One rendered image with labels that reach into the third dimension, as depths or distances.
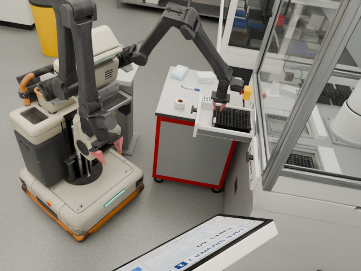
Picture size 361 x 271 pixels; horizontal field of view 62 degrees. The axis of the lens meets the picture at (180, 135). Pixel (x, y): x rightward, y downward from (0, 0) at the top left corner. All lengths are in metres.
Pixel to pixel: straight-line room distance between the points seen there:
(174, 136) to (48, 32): 2.41
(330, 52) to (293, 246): 1.11
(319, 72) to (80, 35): 0.77
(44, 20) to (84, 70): 2.86
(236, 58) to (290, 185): 1.37
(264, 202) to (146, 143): 1.61
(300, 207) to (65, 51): 1.19
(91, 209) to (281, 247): 1.16
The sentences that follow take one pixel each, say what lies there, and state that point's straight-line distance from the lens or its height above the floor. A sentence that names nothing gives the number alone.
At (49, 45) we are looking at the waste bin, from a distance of 4.13.
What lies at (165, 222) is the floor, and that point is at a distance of 2.32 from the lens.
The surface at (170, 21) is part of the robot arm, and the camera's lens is 1.28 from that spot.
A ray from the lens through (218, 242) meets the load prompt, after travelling 0.96.
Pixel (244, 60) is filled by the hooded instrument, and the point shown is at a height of 0.87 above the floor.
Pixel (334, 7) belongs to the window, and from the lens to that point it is 1.14.
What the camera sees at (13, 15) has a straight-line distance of 4.91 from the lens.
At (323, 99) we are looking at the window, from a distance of 1.13.
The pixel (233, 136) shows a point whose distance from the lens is 1.73.
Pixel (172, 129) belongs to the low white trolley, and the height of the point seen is 0.63.
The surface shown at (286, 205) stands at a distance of 1.51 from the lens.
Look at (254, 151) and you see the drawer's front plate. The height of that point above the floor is 0.93.
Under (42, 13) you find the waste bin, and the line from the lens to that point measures 3.95.
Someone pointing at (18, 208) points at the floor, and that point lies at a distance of 2.53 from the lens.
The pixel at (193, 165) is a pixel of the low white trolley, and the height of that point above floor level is 0.31.
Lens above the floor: 1.97
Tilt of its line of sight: 42 degrees down
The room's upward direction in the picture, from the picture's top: 9 degrees clockwise
